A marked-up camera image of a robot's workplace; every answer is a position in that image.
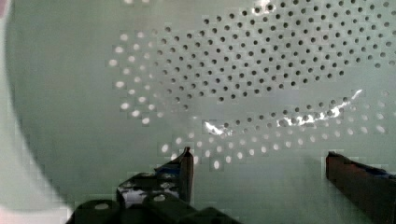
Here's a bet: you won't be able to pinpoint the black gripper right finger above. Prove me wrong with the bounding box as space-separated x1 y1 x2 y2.
325 151 396 224

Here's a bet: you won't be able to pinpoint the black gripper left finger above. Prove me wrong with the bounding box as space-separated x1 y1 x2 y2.
116 147 194 208

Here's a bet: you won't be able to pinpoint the green plastic strainer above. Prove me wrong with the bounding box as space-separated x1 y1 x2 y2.
1 0 395 224

